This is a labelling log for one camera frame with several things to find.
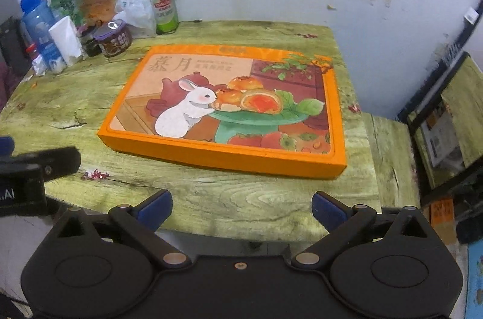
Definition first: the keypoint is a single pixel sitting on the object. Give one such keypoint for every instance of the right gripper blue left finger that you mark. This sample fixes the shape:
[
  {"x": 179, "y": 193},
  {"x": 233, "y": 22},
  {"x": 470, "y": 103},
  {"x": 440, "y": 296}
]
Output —
[{"x": 135, "y": 226}]

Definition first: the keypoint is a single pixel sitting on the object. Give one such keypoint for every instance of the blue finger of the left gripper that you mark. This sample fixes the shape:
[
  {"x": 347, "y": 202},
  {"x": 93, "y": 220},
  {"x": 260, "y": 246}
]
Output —
[
  {"x": 7, "y": 146},
  {"x": 44, "y": 166}
]

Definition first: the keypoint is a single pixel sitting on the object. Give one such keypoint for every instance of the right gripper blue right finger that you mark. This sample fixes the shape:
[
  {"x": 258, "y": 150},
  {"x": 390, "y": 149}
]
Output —
[{"x": 345, "y": 226}]

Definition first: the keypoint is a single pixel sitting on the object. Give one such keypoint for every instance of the orange mooncake gift box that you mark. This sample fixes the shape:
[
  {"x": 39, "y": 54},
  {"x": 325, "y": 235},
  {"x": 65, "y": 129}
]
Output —
[{"x": 248, "y": 109}]

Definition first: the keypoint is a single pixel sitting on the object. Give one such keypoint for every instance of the person in purple jacket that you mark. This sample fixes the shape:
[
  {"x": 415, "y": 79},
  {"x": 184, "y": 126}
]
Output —
[{"x": 8, "y": 83}]

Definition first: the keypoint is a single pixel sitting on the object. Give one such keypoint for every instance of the red lidded sauce jar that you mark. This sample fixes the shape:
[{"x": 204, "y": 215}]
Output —
[{"x": 34, "y": 54}]

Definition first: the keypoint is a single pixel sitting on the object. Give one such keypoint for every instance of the dark glass jar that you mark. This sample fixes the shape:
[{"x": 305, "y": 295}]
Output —
[{"x": 88, "y": 42}]

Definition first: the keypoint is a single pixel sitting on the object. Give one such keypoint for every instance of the blue water bottle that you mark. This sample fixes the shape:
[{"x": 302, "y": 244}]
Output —
[{"x": 38, "y": 19}]

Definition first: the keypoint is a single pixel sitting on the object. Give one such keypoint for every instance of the purple lidded porridge can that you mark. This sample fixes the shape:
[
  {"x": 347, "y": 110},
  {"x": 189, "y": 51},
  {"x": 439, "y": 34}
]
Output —
[{"x": 113, "y": 38}]

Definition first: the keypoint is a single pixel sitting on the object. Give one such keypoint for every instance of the black framed wooden board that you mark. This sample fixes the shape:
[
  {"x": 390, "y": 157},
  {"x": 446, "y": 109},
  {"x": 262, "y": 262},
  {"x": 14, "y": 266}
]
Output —
[{"x": 449, "y": 162}]

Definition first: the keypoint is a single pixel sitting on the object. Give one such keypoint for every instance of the green snack bag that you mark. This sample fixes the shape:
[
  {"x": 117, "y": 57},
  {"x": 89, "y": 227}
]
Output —
[{"x": 67, "y": 8}]

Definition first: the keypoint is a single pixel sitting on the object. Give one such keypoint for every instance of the orange dried snack bag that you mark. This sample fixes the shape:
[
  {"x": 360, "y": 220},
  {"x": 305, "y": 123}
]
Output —
[{"x": 97, "y": 11}]

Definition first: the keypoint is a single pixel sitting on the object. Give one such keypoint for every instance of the white plastic bag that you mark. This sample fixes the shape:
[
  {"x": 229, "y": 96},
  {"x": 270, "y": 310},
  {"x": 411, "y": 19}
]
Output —
[{"x": 138, "y": 16}]

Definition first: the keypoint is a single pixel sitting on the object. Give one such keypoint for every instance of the black leaning strip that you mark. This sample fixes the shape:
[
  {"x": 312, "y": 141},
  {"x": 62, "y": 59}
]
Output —
[{"x": 451, "y": 52}]

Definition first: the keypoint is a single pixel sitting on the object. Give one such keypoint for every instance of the Tsingtao beer can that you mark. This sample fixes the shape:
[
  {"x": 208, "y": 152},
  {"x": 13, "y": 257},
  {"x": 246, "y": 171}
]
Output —
[{"x": 166, "y": 16}]

